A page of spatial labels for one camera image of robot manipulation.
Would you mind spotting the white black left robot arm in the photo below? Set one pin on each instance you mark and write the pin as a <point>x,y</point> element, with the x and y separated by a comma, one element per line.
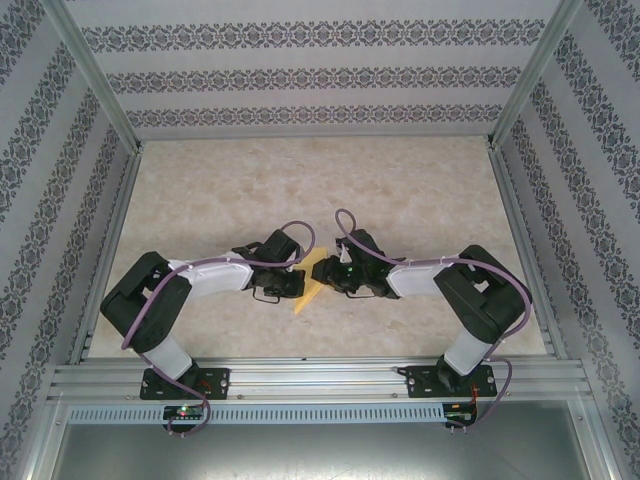
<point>215,277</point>

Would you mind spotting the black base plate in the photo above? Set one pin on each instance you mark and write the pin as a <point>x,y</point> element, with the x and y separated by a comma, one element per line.
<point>217,382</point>
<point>420,382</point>

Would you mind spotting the small circuit board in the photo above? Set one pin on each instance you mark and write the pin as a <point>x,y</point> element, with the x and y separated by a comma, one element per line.
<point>460,415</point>

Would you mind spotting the grey metal panel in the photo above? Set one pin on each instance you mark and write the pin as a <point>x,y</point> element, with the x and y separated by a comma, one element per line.
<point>325,455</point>

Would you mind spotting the aluminium frame beam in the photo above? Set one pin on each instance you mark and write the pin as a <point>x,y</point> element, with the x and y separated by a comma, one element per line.
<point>47,440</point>
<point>597,440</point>

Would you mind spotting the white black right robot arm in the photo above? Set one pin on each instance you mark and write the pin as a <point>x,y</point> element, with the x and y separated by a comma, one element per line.
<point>415,280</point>

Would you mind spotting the yellow paper sheet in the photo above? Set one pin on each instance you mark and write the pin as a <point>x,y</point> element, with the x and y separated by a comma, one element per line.
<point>306,302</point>

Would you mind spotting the aluminium mounting rail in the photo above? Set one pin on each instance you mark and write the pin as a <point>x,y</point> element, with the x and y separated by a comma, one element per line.
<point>320,375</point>

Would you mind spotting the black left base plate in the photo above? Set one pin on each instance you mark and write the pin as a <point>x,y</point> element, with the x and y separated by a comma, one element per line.
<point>217,382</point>

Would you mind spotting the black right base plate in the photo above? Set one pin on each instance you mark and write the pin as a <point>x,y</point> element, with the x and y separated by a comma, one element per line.
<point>420,382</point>

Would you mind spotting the aluminium side rail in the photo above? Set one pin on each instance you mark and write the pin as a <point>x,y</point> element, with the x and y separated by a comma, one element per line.
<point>107,250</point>
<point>525,250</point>

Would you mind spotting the circuit board with green light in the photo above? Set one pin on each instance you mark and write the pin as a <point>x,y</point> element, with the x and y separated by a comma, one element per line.
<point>185,412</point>

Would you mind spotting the aluminium frame post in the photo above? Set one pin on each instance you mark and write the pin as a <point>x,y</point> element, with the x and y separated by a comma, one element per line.
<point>102,80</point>
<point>531,75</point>

